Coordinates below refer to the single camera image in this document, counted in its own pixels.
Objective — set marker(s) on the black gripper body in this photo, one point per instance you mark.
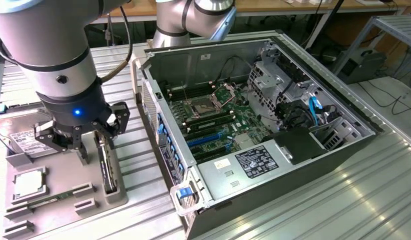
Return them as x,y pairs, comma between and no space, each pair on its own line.
75,105

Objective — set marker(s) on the gpu card with metal bracket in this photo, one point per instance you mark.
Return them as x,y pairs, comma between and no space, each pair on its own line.
106,165

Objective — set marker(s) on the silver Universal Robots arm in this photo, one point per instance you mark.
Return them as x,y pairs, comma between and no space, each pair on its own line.
42,37

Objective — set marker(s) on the black ram slot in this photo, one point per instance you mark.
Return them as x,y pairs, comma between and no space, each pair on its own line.
189,88
191,94

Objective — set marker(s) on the blue expansion slot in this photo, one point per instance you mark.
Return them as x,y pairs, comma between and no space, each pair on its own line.
203,140

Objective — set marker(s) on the black expansion slot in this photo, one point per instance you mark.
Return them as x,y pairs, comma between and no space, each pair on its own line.
209,150
210,155

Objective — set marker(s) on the silver hard disk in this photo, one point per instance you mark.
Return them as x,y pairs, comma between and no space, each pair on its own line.
11,130

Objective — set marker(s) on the grey parts rack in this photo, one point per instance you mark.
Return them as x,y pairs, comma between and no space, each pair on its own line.
58,175

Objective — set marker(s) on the silver cpu chip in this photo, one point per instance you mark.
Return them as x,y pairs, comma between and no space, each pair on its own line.
29,182

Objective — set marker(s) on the thin metal locking lever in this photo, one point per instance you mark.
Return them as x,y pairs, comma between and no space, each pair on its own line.
186,95

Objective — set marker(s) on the cpu socket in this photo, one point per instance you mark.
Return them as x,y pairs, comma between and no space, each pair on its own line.
202,108

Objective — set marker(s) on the green ram stick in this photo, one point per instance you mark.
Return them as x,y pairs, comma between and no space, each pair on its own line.
49,199

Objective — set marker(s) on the installed black ram stick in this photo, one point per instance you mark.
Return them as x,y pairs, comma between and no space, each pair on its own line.
209,124

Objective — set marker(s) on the metal socket cover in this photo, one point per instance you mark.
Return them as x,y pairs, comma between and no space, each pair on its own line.
225,95

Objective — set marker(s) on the green motherboard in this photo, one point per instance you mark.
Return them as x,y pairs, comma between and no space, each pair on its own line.
238,117

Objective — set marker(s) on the blue case latch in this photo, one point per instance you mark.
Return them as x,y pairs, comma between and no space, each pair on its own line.
185,193

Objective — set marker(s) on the silver chipset heatsink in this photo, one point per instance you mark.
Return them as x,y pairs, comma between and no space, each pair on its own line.
246,140

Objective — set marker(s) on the grey power supply unit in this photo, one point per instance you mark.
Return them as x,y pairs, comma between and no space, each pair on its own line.
222,180

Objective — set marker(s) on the metal drive cage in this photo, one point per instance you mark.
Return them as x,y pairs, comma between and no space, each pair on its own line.
269,82

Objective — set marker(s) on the open black pc case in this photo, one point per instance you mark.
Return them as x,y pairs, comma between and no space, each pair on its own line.
293,200

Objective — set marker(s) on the metal disk bay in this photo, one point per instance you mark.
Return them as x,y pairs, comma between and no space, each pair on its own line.
346,130

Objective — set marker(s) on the grey box device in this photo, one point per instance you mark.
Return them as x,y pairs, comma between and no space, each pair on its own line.
366,65

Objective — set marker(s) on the wooden desk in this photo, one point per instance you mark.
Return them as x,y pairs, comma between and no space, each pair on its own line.
359,7

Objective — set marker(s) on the grey metal frame shelf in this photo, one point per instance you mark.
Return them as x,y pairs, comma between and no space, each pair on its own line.
397,25

